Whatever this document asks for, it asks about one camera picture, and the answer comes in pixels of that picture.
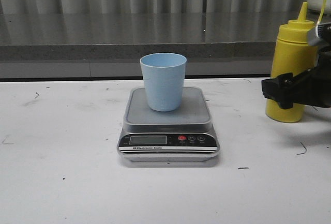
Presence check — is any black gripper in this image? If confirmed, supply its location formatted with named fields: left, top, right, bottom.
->
left=261, top=50, right=330, bottom=109

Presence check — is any yellow squeeze bottle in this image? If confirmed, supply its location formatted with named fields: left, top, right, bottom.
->
left=262, top=2, right=317, bottom=123

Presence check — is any grey stone counter shelf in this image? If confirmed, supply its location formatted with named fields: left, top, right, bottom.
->
left=0, top=11, right=331, bottom=79

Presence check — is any light blue plastic cup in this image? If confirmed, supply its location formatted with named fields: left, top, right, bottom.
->
left=140, top=53, right=187, bottom=112

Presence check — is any silver electronic kitchen scale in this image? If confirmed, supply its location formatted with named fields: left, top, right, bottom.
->
left=117, top=87, right=220, bottom=167

